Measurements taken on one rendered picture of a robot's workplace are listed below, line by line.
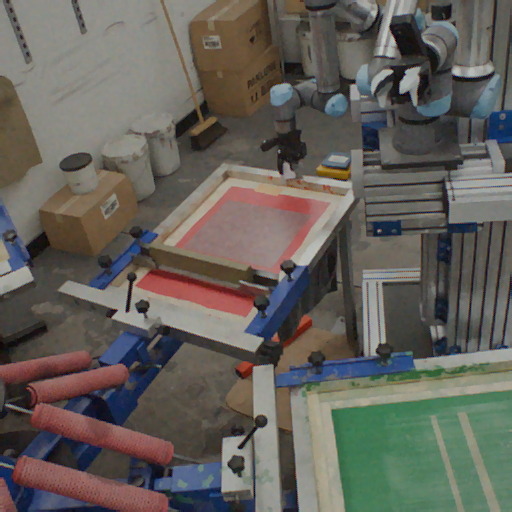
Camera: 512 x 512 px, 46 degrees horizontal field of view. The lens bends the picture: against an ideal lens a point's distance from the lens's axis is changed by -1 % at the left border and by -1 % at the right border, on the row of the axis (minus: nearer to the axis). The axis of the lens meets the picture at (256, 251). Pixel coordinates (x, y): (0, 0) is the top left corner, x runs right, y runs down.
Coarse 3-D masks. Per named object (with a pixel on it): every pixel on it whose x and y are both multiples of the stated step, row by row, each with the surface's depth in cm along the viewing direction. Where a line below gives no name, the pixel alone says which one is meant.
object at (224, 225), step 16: (240, 192) 228; (256, 192) 226; (224, 208) 221; (240, 208) 219; (256, 208) 217; (208, 224) 214; (224, 224) 212; (240, 224) 211; (192, 240) 208; (208, 240) 206; (224, 240) 205; (224, 256) 198; (160, 272) 196; (144, 288) 191; (160, 288) 190; (176, 288) 189; (192, 288) 188
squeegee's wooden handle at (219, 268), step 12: (156, 252) 190; (168, 252) 187; (180, 252) 185; (192, 252) 184; (168, 264) 191; (180, 264) 188; (192, 264) 185; (204, 264) 182; (216, 264) 179; (228, 264) 177; (240, 264) 176; (216, 276) 182; (228, 276) 179; (240, 276) 177; (252, 276) 178
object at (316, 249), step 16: (224, 176) 236; (240, 176) 234; (256, 176) 230; (272, 176) 227; (304, 176) 223; (208, 192) 228; (336, 192) 216; (176, 208) 219; (192, 208) 221; (336, 208) 204; (352, 208) 207; (160, 224) 212; (176, 224) 214; (336, 224) 197; (160, 240) 208; (320, 240) 191; (304, 256) 186; (320, 256) 190; (128, 272) 197; (112, 288) 188; (160, 304) 178; (208, 320) 170; (224, 320) 169
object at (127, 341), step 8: (120, 336) 163; (128, 336) 162; (136, 336) 162; (112, 344) 161; (120, 344) 160; (128, 344) 160; (136, 344) 160; (104, 352) 159; (112, 352) 158; (120, 352) 158; (128, 352) 158; (136, 352) 161; (104, 360) 156; (112, 360) 156; (120, 360) 156; (128, 360) 159; (128, 368) 159
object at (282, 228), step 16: (272, 208) 216; (288, 208) 214; (304, 208) 213; (320, 208) 212; (256, 224) 210; (272, 224) 208; (288, 224) 207; (304, 224) 205; (240, 240) 204; (256, 240) 202; (272, 240) 201; (288, 240) 200; (304, 240) 199; (240, 256) 197; (256, 256) 195; (272, 256) 194; (288, 256) 193; (272, 272) 188; (208, 288) 186; (224, 288) 185; (208, 304) 181; (224, 304) 180; (240, 304) 179
